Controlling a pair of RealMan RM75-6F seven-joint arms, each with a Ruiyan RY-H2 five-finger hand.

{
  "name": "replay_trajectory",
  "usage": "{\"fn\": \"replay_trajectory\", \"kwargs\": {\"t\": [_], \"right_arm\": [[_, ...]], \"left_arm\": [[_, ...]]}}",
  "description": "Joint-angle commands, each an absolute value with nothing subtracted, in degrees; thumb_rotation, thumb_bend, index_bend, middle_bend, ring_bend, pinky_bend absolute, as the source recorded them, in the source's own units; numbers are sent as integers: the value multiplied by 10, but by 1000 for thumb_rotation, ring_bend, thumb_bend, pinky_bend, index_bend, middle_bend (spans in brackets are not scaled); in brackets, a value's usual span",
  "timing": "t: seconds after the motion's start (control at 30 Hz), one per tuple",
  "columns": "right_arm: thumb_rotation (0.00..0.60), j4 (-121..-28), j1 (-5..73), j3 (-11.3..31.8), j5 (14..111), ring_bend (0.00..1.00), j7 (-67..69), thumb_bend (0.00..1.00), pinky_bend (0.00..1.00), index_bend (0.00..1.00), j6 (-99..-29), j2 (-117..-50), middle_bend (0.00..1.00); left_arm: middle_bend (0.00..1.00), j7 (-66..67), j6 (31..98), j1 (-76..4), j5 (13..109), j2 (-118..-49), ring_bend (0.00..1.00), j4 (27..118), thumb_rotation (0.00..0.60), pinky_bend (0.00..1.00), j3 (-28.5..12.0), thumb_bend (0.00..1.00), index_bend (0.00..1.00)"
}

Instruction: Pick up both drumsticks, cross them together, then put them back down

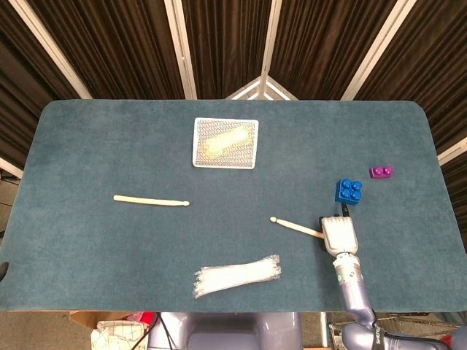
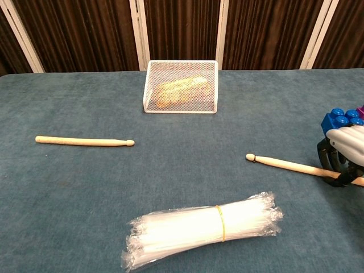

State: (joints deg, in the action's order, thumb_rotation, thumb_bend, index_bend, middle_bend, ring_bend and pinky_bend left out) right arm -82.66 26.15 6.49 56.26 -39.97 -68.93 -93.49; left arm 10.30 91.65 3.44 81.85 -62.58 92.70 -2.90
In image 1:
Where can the lavender robot torso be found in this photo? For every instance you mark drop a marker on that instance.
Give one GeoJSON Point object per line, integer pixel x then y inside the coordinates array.
{"type": "Point", "coordinates": [226, 331]}

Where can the purple toy building block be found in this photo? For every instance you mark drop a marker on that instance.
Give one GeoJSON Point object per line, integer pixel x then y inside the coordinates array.
{"type": "Point", "coordinates": [381, 172]}

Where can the white checked cloth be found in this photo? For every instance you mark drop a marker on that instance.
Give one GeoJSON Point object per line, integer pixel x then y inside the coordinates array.
{"type": "Point", "coordinates": [116, 335]}

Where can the bundle of wrapped clear straws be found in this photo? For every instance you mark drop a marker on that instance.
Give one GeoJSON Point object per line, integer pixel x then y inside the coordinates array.
{"type": "Point", "coordinates": [226, 279]}

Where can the red packaged item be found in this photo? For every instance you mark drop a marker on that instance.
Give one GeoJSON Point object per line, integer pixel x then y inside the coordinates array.
{"type": "Point", "coordinates": [140, 317]}

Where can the blue toy building block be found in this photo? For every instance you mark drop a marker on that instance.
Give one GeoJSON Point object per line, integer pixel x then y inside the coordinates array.
{"type": "Point", "coordinates": [348, 193]}

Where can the white screen frame post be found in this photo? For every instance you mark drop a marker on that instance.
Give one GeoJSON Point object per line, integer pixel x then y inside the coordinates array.
{"type": "Point", "coordinates": [50, 47]}
{"type": "Point", "coordinates": [271, 36]}
{"type": "Point", "coordinates": [181, 47]}
{"type": "Point", "coordinates": [11, 168]}
{"type": "Point", "coordinates": [379, 47]}
{"type": "Point", "coordinates": [452, 152]}

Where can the right lavender robot arm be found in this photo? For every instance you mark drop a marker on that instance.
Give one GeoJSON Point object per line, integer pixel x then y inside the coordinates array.
{"type": "Point", "coordinates": [352, 288]}

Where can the white triangular frame base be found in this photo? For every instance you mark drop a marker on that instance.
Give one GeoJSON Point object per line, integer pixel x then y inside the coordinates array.
{"type": "Point", "coordinates": [243, 90]}

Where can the wooden drumstick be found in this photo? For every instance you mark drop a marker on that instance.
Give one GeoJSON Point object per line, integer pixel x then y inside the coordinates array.
{"type": "Point", "coordinates": [146, 200]}
{"type": "Point", "coordinates": [295, 226]}

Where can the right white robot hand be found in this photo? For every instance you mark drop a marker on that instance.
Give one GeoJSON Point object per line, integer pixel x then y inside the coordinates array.
{"type": "Point", "coordinates": [339, 235]}

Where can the dark brown pleated curtain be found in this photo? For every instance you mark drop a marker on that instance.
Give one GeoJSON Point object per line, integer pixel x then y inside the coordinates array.
{"type": "Point", "coordinates": [127, 43]}

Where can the teal felt table mat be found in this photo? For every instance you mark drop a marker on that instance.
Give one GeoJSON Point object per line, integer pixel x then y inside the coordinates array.
{"type": "Point", "coordinates": [109, 248]}

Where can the cardboard box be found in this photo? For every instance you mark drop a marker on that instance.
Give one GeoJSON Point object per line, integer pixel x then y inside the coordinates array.
{"type": "Point", "coordinates": [82, 319]}

